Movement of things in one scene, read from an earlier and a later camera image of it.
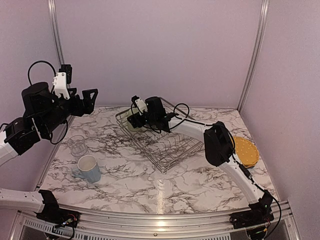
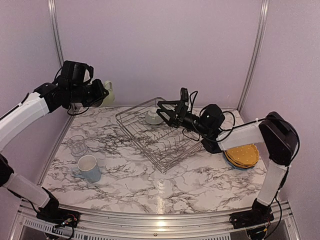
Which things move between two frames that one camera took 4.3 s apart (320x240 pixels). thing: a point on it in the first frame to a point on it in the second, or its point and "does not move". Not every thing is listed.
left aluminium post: x=52 y=6 does not move
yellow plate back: x=247 y=152 does not move
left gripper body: x=77 y=109 to x=92 y=96
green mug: x=135 y=110 to x=109 y=100
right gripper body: x=136 y=119 to x=182 y=120
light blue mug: x=88 y=169 does not move
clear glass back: x=77 y=145 does not move
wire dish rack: x=167 y=150 does not move
